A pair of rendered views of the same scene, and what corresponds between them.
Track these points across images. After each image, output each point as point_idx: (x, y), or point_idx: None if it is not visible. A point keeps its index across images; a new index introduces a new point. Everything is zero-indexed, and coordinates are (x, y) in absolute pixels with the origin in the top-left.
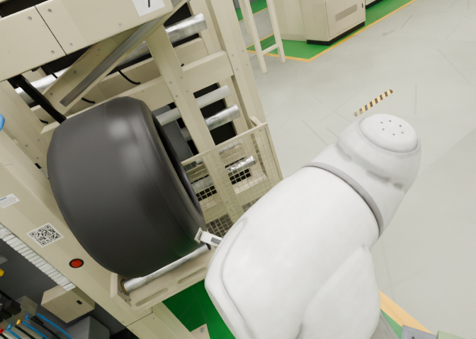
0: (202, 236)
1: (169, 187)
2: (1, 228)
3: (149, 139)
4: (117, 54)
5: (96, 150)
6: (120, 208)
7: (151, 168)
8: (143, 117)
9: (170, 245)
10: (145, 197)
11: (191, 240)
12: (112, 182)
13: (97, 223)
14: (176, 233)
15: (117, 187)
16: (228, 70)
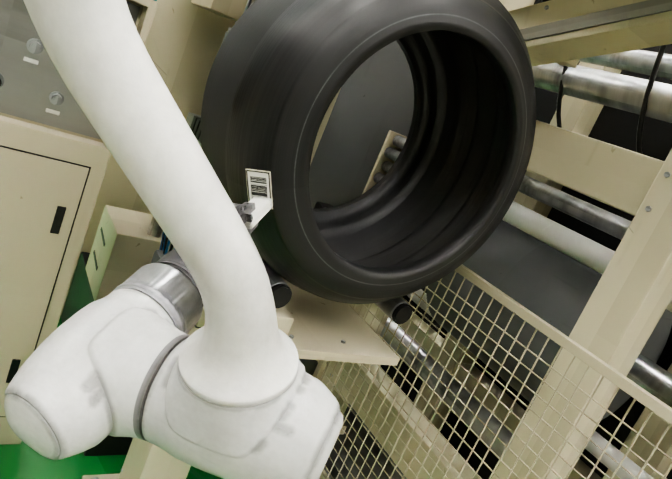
0: (259, 199)
1: (309, 41)
2: None
3: None
4: (616, 14)
5: None
6: (268, 11)
7: None
8: None
9: (228, 125)
10: (284, 18)
11: (242, 163)
12: None
13: (248, 13)
14: (242, 108)
15: None
16: None
